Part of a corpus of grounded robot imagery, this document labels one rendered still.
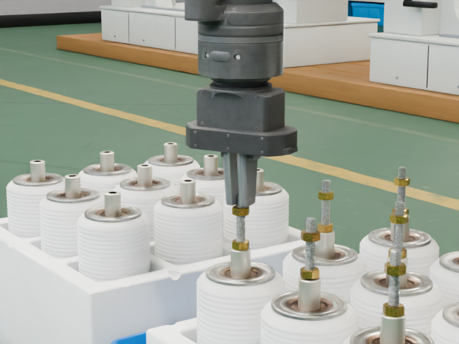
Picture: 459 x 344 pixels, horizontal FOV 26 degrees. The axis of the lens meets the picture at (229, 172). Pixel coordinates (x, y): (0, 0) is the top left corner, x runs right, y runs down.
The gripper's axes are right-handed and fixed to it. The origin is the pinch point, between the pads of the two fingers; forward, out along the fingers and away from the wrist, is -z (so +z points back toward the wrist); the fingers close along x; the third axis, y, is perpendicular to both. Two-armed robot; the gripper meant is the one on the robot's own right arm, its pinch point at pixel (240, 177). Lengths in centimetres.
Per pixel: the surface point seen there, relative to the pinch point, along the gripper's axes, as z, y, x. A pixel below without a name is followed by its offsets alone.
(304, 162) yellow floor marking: -36, 159, -64
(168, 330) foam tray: -18.0, -2.5, -7.8
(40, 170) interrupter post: -9, 24, -47
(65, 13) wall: -27, 518, -426
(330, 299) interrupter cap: -10.6, -3.3, 11.9
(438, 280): -12.2, 12.0, 18.4
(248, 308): -13.1, -3.7, 2.9
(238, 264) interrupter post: -9.4, -1.0, 0.3
